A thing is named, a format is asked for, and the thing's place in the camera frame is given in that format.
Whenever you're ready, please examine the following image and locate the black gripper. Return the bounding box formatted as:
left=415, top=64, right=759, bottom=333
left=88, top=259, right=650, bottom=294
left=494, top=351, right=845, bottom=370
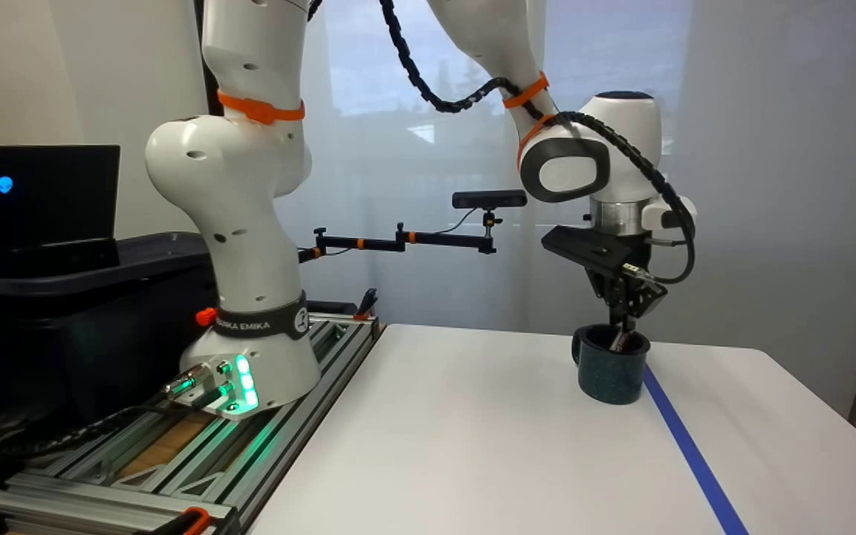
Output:
left=540, top=226, right=665, bottom=351

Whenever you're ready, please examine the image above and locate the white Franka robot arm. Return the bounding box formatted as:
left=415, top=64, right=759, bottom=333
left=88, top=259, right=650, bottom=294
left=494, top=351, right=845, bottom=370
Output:
left=146, top=0, right=696, bottom=419

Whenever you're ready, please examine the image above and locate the dark blue speckled mug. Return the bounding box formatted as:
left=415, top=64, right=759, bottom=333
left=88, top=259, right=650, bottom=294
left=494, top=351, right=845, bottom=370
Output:
left=570, top=323, right=650, bottom=404

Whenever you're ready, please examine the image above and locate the blue tape line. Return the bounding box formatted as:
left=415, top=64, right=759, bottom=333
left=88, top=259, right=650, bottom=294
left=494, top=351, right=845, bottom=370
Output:
left=641, top=370, right=750, bottom=535

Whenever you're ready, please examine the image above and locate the black storage bin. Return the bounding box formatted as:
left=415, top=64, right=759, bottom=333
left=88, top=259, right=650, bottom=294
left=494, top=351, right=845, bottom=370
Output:
left=0, top=230, right=216, bottom=459

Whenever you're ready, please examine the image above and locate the black computer monitor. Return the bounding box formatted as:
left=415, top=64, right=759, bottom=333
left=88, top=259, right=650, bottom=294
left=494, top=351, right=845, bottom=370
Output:
left=0, top=146, right=118, bottom=277

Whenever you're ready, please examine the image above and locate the black corrugated cable conduit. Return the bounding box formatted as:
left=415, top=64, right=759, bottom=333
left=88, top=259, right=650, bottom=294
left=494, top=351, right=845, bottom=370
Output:
left=377, top=0, right=702, bottom=288

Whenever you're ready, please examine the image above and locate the black stereo camera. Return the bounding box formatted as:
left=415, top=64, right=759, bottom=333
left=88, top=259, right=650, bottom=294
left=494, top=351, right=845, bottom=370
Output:
left=453, top=189, right=527, bottom=210

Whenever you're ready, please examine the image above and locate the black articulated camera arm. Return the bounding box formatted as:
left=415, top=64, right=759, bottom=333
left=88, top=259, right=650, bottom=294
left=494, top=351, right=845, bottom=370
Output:
left=298, top=207, right=502, bottom=265

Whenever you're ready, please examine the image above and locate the aluminium extrusion mounting rail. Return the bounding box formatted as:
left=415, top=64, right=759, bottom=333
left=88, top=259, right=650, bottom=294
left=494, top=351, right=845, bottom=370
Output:
left=0, top=315, right=380, bottom=535

